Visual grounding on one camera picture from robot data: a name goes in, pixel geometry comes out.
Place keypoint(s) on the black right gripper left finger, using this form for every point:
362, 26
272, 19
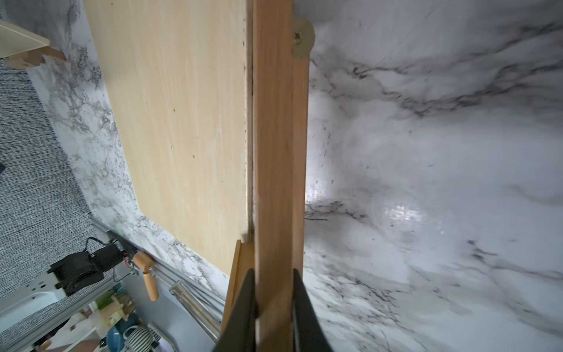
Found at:
239, 334

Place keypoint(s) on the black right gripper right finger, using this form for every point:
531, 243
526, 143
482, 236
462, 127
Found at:
307, 332

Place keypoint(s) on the wooden easel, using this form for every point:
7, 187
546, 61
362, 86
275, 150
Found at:
281, 47
33, 58

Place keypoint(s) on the metal tongs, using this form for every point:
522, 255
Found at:
203, 309

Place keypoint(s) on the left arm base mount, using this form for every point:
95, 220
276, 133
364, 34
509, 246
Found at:
83, 269

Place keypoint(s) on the wooden handled mallet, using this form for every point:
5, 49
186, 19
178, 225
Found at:
144, 263

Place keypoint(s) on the light wooden board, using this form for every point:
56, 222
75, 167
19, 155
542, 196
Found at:
177, 78
16, 40

